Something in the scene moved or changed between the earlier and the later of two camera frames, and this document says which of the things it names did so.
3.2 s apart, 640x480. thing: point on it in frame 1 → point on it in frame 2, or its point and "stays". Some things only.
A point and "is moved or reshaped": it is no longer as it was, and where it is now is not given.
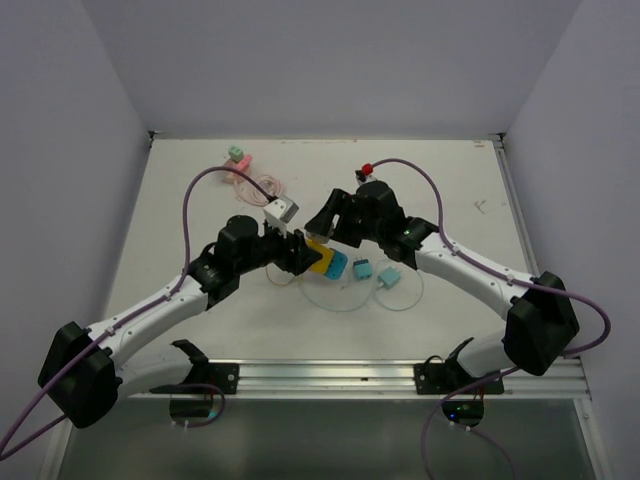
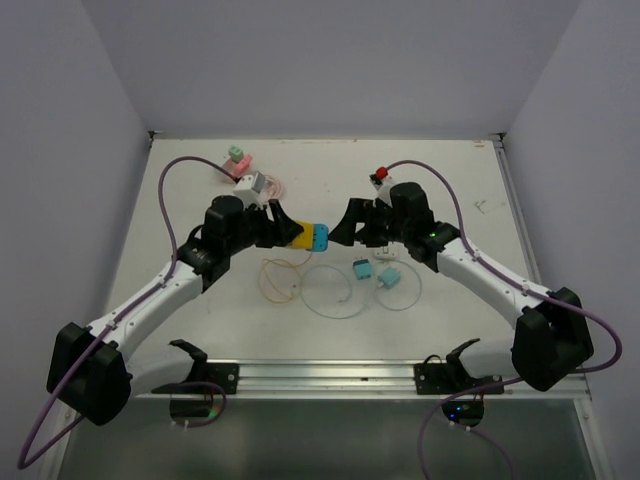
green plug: (236, 153) stays
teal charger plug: (362, 268) stays
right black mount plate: (447, 378) stays
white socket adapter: (324, 239) is moved or reshaped
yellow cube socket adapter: (322, 265) is moved or reshaped
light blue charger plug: (388, 277) stays
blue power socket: (336, 266) is moved or reshaped
